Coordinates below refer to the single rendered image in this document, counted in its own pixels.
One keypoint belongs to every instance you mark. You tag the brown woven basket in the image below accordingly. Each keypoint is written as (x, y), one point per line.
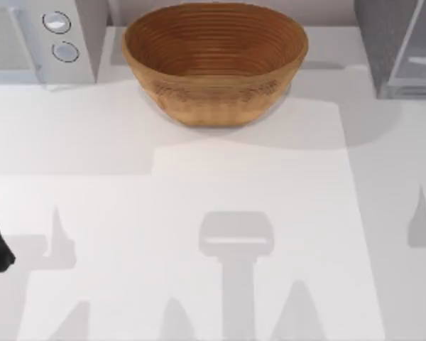
(213, 60)

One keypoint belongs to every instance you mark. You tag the pale microwave oven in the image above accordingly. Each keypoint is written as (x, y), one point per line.
(28, 42)

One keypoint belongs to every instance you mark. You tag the round grey microwave knob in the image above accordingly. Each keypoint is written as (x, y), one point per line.
(56, 22)
(65, 51)

